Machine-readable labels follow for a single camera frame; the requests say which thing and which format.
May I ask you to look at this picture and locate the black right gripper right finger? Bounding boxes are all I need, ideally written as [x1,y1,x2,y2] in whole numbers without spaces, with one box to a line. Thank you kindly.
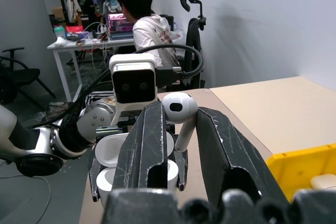
[196,106,291,208]

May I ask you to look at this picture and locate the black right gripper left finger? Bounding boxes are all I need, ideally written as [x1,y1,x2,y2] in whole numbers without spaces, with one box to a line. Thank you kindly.
[112,101,169,191]

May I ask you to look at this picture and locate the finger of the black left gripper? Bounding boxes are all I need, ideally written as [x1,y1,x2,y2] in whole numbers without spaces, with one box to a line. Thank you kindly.
[173,149,188,192]
[88,148,102,202]

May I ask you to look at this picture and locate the white earbud charging case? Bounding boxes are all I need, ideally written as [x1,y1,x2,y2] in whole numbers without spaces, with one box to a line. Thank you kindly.
[94,131,180,208]

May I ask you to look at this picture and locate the white earbud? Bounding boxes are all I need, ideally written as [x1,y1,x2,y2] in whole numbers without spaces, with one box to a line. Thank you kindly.
[161,92,199,152]

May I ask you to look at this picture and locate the yellow plastic bin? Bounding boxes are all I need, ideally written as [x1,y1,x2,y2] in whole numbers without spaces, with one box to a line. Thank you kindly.
[265,143,336,204]

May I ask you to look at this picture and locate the cream rounded case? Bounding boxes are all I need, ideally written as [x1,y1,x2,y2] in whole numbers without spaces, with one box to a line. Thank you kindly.
[310,173,336,190]

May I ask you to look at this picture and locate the black white striped cloth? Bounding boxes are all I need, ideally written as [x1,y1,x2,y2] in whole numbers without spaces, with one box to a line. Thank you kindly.
[86,91,116,107]

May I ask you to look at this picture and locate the open laptop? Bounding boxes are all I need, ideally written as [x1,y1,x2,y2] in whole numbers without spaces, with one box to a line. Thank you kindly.
[107,13,134,41]

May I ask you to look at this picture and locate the seated person in white shirt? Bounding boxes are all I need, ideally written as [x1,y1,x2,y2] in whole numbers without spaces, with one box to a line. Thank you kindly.
[114,0,185,70]

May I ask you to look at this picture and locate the white desk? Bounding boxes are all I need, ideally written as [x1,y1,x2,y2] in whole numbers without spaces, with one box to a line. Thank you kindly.
[46,37,136,103]

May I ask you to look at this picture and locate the black office chair with headrest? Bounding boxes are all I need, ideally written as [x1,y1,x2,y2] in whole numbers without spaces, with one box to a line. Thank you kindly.
[179,0,207,90]

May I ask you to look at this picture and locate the red flat box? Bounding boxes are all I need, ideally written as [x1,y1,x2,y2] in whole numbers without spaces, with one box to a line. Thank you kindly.
[65,25,85,34]

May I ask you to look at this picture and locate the teal cup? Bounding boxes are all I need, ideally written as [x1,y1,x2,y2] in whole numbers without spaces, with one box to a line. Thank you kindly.
[53,25,66,40]

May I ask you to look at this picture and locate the black armchair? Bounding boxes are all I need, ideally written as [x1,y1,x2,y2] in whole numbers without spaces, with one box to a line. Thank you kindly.
[0,47,57,111]

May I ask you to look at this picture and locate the white hanging garment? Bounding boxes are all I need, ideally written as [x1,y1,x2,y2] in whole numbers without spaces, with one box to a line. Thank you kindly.
[66,0,82,23]

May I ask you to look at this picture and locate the thin white floor cable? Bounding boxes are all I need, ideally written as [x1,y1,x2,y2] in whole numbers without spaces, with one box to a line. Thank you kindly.
[0,173,52,224]

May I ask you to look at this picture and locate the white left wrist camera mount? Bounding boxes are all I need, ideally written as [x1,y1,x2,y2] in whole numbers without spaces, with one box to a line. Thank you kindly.
[109,52,158,127]

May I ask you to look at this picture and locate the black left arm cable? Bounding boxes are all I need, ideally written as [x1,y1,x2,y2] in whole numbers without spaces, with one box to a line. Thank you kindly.
[26,44,205,130]

